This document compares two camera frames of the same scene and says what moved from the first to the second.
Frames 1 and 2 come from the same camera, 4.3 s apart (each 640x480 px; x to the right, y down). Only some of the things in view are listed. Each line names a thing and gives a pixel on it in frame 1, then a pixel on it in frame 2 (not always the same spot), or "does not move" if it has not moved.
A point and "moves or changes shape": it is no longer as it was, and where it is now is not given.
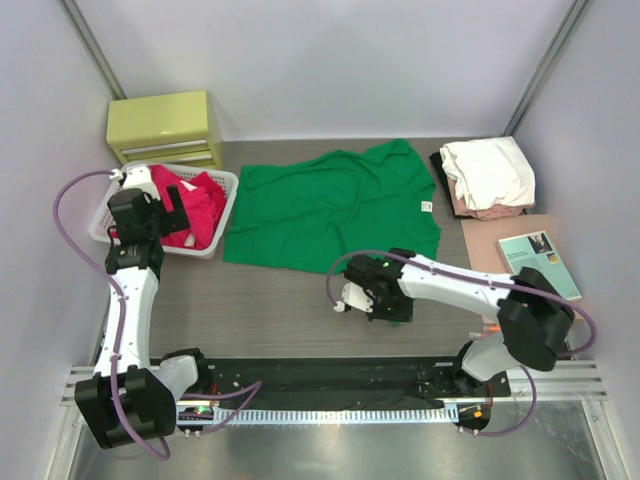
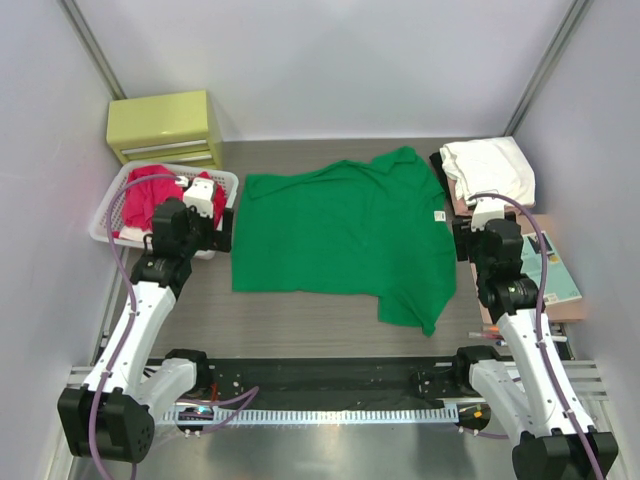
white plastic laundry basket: (101, 222) does not move
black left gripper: (173, 221) -> (219, 239)
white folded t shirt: (488, 170) does not move
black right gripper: (404, 315) -> (465, 239)
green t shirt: (314, 211) moves or changes shape
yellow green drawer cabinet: (167, 130) does not move
